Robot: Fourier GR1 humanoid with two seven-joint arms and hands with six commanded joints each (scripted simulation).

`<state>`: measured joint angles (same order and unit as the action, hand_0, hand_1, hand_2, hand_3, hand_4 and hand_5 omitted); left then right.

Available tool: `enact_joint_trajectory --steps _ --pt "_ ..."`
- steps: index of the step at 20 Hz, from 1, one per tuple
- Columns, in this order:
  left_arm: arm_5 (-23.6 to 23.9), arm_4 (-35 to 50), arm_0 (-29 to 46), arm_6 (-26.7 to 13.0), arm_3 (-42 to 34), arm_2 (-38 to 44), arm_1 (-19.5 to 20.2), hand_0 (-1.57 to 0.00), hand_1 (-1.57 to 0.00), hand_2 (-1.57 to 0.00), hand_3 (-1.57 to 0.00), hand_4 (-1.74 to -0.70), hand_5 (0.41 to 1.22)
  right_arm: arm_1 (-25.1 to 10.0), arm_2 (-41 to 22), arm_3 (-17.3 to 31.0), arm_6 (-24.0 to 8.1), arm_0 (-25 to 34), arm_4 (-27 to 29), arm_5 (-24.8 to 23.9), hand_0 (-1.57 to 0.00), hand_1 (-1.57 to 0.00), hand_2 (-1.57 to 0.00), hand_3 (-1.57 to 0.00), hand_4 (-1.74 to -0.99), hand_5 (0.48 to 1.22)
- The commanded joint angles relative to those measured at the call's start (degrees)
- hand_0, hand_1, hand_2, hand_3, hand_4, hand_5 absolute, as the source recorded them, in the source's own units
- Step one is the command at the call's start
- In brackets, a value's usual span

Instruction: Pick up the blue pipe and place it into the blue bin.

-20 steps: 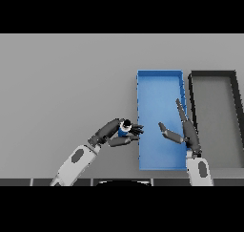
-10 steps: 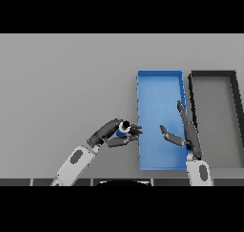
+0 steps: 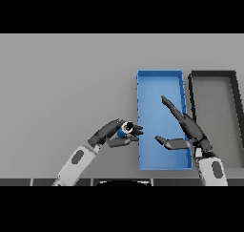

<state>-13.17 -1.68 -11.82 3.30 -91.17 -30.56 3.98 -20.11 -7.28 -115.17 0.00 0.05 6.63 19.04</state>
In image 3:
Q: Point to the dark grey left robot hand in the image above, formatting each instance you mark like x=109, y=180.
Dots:
x=103, y=134

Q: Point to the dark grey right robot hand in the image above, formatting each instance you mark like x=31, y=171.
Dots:
x=190, y=129

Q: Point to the blue pipe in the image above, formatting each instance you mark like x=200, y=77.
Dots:
x=125, y=129

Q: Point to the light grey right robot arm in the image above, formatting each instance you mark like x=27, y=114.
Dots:
x=211, y=169

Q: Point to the blue bin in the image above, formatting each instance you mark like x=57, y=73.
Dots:
x=162, y=121

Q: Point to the dark grey bin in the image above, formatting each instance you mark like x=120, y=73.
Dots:
x=217, y=115

